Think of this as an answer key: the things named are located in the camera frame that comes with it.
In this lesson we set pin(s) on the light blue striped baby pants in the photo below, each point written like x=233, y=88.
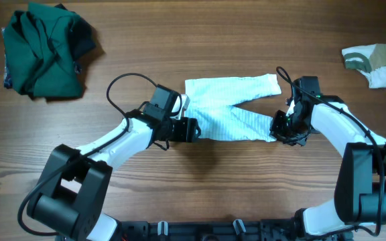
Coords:
x=213, y=103

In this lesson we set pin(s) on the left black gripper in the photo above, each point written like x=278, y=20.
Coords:
x=187, y=130

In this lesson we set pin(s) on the green cloth bag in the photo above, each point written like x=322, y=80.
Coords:
x=38, y=53

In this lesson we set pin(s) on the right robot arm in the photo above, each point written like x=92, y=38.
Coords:
x=359, y=201

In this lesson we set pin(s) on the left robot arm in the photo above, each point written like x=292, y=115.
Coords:
x=71, y=190

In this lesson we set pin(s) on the blue patterned cloth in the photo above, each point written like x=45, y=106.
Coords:
x=7, y=81

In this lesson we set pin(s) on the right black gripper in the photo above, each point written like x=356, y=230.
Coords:
x=278, y=133

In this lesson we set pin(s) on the white olive tan folded garment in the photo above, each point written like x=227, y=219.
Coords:
x=370, y=61

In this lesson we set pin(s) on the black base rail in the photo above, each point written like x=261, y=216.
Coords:
x=263, y=230

